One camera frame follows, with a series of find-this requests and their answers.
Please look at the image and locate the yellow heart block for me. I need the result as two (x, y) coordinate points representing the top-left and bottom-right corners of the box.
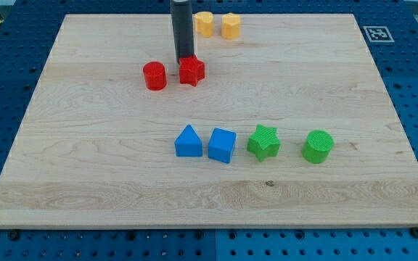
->
(194, 12), (214, 38)

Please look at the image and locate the blue cube block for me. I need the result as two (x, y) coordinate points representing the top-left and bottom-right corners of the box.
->
(208, 128), (237, 164)

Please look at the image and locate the blue triangle block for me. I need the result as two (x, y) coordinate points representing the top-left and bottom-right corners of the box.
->
(174, 125), (202, 157)

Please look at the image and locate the green star block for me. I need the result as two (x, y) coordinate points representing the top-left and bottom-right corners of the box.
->
(247, 124), (281, 162)

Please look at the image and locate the red star block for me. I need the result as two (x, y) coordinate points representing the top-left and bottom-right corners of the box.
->
(179, 54), (205, 86)

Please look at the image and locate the red cylinder block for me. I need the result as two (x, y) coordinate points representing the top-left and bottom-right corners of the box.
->
(143, 61), (167, 91)

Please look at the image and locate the light wooden board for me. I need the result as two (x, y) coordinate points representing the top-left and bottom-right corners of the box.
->
(0, 14), (418, 230)

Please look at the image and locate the green cylinder block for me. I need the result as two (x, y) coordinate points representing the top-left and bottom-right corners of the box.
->
(301, 130), (335, 164)

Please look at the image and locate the yellow hexagon block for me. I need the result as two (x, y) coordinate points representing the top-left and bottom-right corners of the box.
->
(221, 13), (241, 39)

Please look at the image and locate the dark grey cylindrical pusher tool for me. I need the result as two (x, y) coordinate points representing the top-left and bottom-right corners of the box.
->
(170, 0), (194, 64)

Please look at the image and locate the white fiducial marker tag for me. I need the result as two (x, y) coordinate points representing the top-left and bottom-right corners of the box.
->
(364, 25), (394, 43)

